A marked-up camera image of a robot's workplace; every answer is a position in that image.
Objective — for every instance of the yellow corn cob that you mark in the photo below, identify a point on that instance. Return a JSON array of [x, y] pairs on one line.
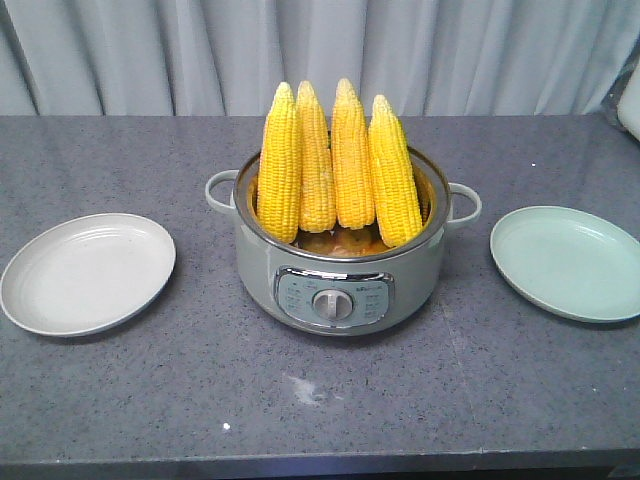
[[396, 200], [350, 157], [318, 207], [280, 167]]

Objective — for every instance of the green electric cooking pot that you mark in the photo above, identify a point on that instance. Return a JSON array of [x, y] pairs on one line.
[[342, 296]]

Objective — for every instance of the beige round plate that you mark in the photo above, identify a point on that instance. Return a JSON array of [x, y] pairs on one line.
[[87, 275]]

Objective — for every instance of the green round plate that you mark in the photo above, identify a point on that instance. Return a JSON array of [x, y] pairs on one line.
[[569, 262]]

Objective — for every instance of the grey curtain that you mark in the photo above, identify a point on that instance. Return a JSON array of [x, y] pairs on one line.
[[191, 58]]

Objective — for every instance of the white blender appliance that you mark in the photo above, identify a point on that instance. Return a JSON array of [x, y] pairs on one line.
[[621, 104]]

